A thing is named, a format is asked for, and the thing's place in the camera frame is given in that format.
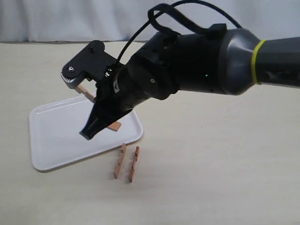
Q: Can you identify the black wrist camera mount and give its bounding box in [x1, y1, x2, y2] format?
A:
[60, 40, 116, 89]

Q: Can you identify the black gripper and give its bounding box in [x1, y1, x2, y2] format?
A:
[80, 32, 224, 140]

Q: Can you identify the white backdrop cloth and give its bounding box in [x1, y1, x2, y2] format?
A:
[0, 0, 300, 42]

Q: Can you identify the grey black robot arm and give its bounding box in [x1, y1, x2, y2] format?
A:
[80, 29, 300, 140]

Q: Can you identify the white rectangular plastic tray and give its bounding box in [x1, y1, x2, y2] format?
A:
[29, 96, 144, 172]

